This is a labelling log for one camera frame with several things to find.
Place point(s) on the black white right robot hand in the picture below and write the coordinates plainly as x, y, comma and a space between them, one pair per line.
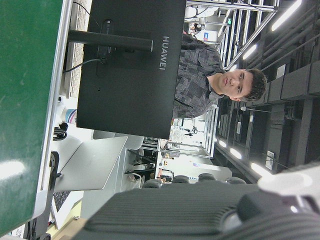
175, 212

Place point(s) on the white tote bag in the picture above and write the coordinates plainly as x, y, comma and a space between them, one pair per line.
136, 180

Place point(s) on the silver laptop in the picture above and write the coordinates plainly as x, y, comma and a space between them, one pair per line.
95, 165

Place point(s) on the ceiling light strip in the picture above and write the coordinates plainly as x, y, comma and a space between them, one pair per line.
249, 52
286, 15
257, 168

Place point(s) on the black Huawei monitor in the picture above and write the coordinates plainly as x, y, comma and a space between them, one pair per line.
130, 87

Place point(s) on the person in patterned shirt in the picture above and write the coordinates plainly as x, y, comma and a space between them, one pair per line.
195, 75

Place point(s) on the printed paper cup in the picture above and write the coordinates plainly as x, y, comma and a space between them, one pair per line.
70, 116

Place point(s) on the white keyboard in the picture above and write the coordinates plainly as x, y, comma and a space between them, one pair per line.
75, 82

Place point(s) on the green conveyor belt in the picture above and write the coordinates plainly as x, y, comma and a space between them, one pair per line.
22, 75

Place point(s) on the black metal bracket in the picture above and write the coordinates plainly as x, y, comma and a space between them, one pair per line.
53, 162

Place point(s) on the aluminium shelving frame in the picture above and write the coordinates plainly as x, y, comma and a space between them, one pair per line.
250, 8

